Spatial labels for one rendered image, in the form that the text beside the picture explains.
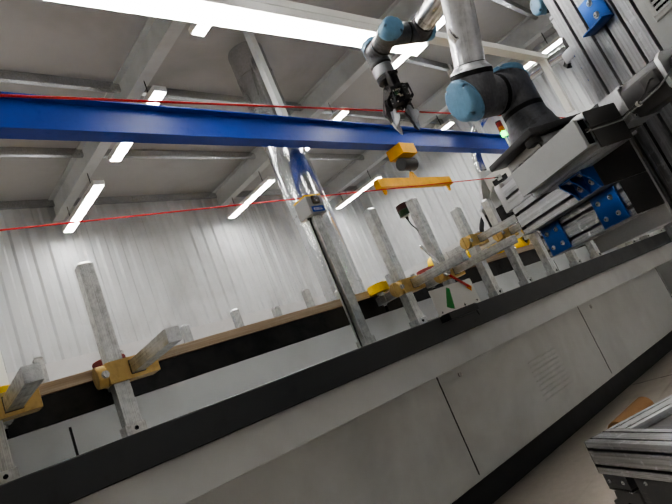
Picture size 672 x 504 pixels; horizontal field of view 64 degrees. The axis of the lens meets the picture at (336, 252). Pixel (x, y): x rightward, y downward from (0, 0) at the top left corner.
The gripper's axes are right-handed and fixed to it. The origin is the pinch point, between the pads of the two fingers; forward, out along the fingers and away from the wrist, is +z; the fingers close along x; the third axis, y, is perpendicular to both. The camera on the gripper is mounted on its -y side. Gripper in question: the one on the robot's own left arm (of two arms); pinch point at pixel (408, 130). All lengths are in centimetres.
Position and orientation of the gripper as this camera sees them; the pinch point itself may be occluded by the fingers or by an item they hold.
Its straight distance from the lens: 190.0
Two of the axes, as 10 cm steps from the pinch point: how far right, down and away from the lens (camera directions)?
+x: 9.0, -3.1, 2.9
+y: 1.9, -3.0, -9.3
